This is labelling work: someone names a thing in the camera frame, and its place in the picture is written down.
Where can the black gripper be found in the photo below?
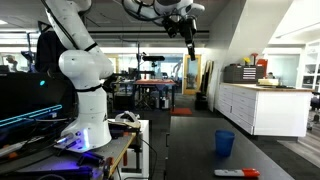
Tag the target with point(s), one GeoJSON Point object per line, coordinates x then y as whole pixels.
{"type": "Point", "coordinates": [189, 28]}

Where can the white marker red cap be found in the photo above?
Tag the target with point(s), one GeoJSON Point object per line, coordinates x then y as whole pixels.
{"type": "Point", "coordinates": [233, 173]}

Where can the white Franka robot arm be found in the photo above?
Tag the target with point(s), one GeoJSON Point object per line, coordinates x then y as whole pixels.
{"type": "Point", "coordinates": [87, 66]}

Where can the blue plastic cup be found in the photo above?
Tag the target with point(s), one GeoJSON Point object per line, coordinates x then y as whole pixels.
{"type": "Point", "coordinates": [224, 145]}

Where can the leaning wooden boards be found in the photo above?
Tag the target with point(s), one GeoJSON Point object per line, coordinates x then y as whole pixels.
{"type": "Point", "coordinates": [207, 80]}

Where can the red top work table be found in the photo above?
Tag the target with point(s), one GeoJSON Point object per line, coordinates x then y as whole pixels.
{"type": "Point", "coordinates": [155, 82]}

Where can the grey tool chest white labels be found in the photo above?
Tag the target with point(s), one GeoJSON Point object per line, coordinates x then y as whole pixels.
{"type": "Point", "coordinates": [235, 75]}

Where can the yellow object on chest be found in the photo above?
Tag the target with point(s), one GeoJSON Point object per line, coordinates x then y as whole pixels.
{"type": "Point", "coordinates": [246, 60]}

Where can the red floor mat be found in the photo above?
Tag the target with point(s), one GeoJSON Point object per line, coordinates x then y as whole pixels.
{"type": "Point", "coordinates": [181, 111]}

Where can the red object on chest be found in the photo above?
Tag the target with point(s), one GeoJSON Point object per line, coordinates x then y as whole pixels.
{"type": "Point", "coordinates": [262, 63]}

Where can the cream box stack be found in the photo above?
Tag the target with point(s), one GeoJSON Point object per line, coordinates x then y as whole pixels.
{"type": "Point", "coordinates": [268, 82]}

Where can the white VR headset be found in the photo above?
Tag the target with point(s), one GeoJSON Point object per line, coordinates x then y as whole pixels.
{"type": "Point", "coordinates": [128, 116]}

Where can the white drawer cabinet wooden top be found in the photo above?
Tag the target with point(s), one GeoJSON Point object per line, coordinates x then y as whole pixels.
{"type": "Point", "coordinates": [280, 113]}

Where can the white open shelf unit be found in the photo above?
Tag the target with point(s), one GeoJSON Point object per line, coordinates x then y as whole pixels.
{"type": "Point", "coordinates": [311, 66]}

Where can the metal breadboard table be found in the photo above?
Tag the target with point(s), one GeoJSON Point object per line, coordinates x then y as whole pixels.
{"type": "Point", "coordinates": [113, 146]}

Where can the black office chair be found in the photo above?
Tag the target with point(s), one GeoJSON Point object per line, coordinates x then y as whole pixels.
{"type": "Point", "coordinates": [315, 103]}

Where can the black hanging jacket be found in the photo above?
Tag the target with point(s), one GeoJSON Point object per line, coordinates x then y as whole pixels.
{"type": "Point", "coordinates": [48, 50]}

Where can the black computer monitor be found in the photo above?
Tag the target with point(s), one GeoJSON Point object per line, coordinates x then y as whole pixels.
{"type": "Point", "coordinates": [30, 96]}

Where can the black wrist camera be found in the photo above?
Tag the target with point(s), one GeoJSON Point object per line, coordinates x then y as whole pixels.
{"type": "Point", "coordinates": [171, 28]}

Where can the black camera stand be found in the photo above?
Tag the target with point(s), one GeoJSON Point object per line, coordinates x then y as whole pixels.
{"type": "Point", "coordinates": [153, 58]}

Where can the white pedestal cabinet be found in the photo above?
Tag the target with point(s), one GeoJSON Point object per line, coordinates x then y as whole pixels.
{"type": "Point", "coordinates": [144, 150]}

